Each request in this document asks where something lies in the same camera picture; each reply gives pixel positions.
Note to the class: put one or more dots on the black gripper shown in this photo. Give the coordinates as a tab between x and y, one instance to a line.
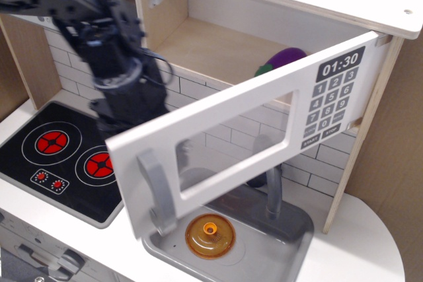
131	98

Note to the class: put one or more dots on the white toy microwave door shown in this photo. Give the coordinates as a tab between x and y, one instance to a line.
170	166

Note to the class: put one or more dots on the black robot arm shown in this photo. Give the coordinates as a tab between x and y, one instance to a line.
106	34

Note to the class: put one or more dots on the white wooden microwave cabinet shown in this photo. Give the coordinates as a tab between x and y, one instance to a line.
223	39

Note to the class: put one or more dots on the black toy stovetop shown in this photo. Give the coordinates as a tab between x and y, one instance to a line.
59	156

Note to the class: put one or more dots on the purple toy eggplant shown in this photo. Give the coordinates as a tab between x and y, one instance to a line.
280	59

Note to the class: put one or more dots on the orange transparent pot lid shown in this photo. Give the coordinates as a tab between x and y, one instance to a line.
210	236

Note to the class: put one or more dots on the dark grey toy faucet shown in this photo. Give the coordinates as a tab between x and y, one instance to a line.
272	178

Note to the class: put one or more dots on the grey toy sink basin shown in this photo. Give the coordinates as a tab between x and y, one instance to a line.
264	250

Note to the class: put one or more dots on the grey oven door handle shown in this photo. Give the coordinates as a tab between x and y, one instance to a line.
62	268

